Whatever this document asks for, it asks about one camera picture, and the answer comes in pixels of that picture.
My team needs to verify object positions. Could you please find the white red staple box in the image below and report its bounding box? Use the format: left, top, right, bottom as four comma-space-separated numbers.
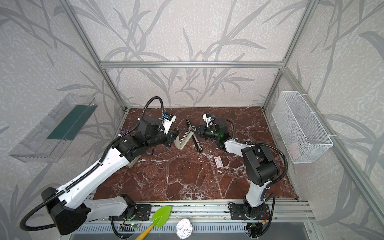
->
214, 157, 224, 169

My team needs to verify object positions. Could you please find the clear plastic wall tray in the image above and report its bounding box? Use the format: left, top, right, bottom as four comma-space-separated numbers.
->
10, 94, 98, 163

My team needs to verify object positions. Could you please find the beige stapler black cap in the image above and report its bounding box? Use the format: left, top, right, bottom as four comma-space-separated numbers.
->
174, 126, 195, 150

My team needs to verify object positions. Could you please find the crumpled white paper cup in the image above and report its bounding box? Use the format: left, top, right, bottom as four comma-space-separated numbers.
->
176, 219, 193, 240

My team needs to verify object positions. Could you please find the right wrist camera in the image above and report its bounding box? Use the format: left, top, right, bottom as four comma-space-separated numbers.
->
203, 114, 215, 128

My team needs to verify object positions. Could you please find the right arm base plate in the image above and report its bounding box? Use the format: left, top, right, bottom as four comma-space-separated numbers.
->
228, 202, 271, 222

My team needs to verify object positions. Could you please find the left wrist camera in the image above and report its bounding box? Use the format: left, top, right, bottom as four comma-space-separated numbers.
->
161, 112, 176, 135

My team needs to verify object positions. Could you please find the white wire mesh basket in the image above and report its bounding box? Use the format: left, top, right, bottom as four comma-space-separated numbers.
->
272, 91, 334, 164

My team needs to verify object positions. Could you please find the grey rectangular block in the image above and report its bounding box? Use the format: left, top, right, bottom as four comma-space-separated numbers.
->
126, 156, 140, 168

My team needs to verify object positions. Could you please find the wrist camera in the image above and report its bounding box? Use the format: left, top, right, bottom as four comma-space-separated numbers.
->
203, 114, 215, 128
161, 112, 176, 135

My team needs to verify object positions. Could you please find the aluminium front rail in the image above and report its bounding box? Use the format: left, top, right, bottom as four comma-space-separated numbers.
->
61, 200, 316, 224

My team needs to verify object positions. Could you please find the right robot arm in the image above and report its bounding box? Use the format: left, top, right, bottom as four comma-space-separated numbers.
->
196, 125, 289, 216

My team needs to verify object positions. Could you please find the purple pink toy rake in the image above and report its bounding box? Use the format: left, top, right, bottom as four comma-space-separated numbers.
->
120, 128, 128, 135

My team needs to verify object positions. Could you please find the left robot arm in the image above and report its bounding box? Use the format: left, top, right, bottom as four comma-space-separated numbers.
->
20, 96, 179, 235

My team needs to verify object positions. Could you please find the green plastic toy shovel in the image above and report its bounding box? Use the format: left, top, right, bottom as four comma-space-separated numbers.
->
136, 206, 172, 240

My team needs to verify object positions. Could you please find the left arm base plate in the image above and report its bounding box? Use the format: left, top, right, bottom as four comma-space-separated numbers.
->
112, 204, 152, 221

